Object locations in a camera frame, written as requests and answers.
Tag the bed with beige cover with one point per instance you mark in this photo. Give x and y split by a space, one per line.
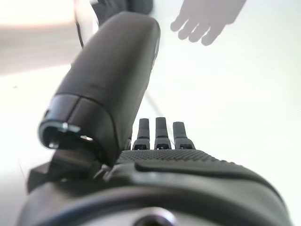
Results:
235 94

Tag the black garment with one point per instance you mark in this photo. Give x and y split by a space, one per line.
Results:
136 5

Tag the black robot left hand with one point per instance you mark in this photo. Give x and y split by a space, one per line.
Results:
145 188

